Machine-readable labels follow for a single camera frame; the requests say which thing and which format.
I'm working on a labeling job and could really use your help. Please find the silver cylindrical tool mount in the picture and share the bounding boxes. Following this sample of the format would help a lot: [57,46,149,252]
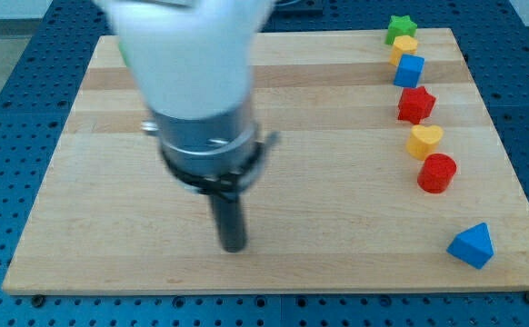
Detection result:
[141,98,279,202]

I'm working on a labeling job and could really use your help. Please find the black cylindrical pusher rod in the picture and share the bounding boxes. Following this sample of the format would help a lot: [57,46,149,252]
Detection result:
[209,195,247,253]

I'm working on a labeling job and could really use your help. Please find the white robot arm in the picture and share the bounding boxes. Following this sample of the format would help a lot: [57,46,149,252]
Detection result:
[97,0,279,253]

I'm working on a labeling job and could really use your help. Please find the yellow heart block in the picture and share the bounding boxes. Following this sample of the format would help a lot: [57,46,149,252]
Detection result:
[405,124,444,161]

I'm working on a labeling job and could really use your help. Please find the wooden board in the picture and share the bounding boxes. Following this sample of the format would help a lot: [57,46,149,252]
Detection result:
[3,28,529,295]

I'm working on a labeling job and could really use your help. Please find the red star block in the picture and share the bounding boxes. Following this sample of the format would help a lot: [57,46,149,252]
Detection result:
[397,86,436,124]

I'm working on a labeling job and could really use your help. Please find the blue cube block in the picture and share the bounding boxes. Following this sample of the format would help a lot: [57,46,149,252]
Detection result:
[393,54,425,88]

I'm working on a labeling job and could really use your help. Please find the red cylinder block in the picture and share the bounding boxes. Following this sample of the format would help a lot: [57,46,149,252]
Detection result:
[417,154,457,193]

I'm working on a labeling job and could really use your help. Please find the yellow hexagon block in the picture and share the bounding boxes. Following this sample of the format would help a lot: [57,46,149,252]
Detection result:
[389,35,418,66]

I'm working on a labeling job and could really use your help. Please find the green star block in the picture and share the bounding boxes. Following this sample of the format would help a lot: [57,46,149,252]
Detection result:
[384,15,417,45]

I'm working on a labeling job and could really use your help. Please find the blue triangle block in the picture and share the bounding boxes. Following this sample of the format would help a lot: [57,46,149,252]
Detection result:
[446,223,494,270]

